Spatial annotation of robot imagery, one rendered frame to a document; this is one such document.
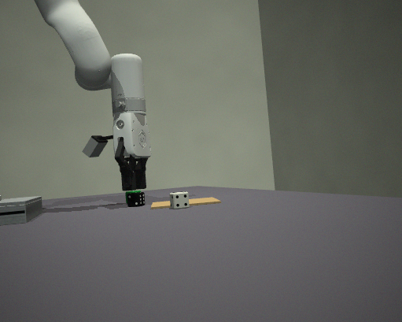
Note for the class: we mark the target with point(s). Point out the tan flat mat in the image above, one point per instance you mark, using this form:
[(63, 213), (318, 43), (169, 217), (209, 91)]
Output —
[(196, 201)]

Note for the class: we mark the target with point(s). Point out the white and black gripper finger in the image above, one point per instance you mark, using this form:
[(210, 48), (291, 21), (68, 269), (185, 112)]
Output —
[(127, 174), (140, 172)]

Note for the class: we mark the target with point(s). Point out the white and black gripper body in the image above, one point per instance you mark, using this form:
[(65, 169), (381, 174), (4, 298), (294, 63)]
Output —
[(133, 127)]

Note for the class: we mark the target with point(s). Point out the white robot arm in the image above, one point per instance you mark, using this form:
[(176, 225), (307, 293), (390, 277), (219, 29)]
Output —
[(94, 68)]

